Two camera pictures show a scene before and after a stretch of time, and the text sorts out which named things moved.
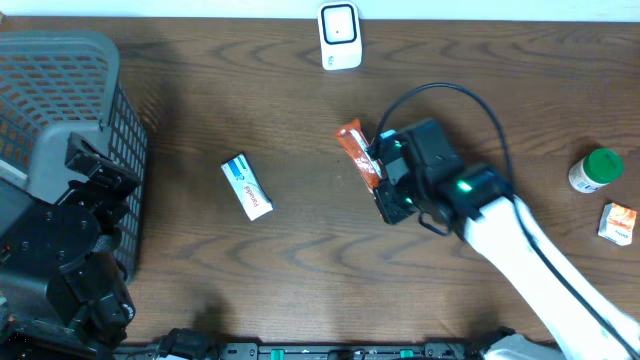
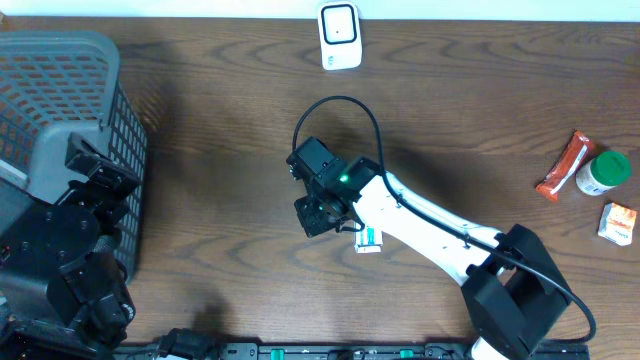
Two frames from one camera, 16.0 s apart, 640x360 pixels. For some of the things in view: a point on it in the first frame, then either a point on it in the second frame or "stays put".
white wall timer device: [340, 35] stays put
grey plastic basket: [57, 82] stays put
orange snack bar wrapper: [354, 144] to [566, 163]
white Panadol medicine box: [249, 193] to [375, 240]
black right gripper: [391, 211] to [308, 221]
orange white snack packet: [617, 223] stays put
